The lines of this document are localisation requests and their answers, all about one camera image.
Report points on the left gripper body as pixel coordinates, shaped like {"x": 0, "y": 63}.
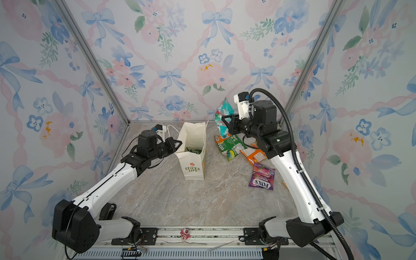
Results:
{"x": 162, "y": 149}

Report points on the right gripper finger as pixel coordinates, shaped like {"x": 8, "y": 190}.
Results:
{"x": 224, "y": 129}
{"x": 227, "y": 118}

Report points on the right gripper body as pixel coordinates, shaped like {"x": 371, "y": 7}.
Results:
{"x": 246, "y": 128}

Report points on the white paper bag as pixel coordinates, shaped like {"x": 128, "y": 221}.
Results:
{"x": 193, "y": 136}

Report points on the green snack pack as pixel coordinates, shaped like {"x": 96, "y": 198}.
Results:
{"x": 231, "y": 147}
{"x": 195, "y": 151}

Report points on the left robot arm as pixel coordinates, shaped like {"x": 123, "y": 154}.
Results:
{"x": 76, "y": 223}

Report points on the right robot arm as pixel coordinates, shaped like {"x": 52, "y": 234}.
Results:
{"x": 310, "y": 224}

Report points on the orange snack pack back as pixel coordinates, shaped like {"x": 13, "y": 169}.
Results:
{"x": 219, "y": 139}

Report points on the orange snack pack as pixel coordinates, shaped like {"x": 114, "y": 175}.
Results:
{"x": 219, "y": 139}
{"x": 253, "y": 155}

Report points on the orange snack pack right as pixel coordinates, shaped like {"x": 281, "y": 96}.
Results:
{"x": 253, "y": 155}

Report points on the purple snack pack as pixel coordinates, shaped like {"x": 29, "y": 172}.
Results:
{"x": 262, "y": 177}

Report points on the pink toy figure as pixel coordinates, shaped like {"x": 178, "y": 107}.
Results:
{"x": 185, "y": 234}

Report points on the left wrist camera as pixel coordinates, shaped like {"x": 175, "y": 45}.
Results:
{"x": 160, "y": 130}

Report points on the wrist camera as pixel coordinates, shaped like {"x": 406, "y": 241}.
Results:
{"x": 243, "y": 105}
{"x": 160, "y": 130}

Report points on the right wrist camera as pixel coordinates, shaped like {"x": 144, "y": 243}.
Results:
{"x": 243, "y": 105}

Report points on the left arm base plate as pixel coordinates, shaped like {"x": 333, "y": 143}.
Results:
{"x": 142, "y": 236}

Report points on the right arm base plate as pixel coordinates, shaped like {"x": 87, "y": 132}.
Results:
{"x": 258, "y": 236}

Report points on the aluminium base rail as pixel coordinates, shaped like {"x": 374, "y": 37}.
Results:
{"x": 205, "y": 243}

